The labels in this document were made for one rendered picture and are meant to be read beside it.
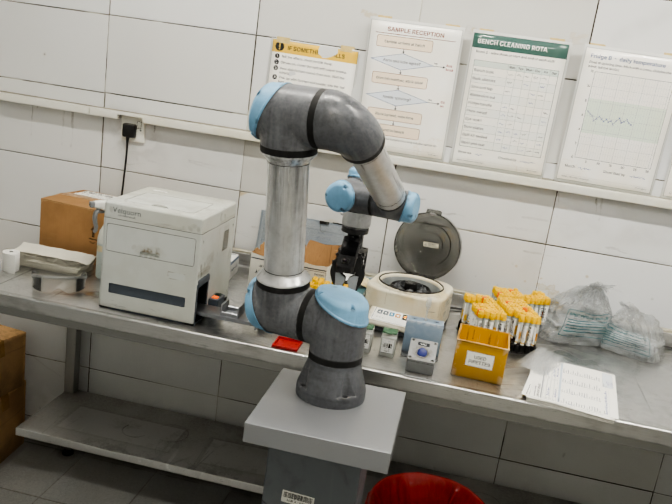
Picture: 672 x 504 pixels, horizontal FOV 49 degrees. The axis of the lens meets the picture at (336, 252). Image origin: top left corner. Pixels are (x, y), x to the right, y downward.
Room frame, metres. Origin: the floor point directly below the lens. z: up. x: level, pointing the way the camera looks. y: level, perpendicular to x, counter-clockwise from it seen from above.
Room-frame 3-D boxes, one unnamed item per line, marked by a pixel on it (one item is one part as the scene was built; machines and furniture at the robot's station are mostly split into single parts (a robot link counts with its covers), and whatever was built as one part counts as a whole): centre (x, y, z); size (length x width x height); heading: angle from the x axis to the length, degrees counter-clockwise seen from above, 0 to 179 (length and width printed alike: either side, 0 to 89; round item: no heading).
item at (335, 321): (1.46, -0.02, 1.08); 0.13 x 0.12 x 0.14; 68
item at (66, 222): (2.36, 0.79, 0.97); 0.31 x 0.23 x 0.18; 74
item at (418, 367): (1.76, -0.26, 0.92); 0.13 x 0.07 x 0.08; 171
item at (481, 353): (1.81, -0.41, 0.93); 0.13 x 0.13 x 0.10; 78
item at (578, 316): (2.20, -0.78, 0.97); 0.26 x 0.17 x 0.19; 102
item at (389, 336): (1.83, -0.17, 0.91); 0.05 x 0.04 x 0.07; 171
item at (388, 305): (2.12, -0.24, 0.94); 0.30 x 0.24 x 0.12; 162
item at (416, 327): (1.86, -0.26, 0.92); 0.10 x 0.07 x 0.10; 83
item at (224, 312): (1.87, 0.28, 0.92); 0.21 x 0.07 x 0.05; 81
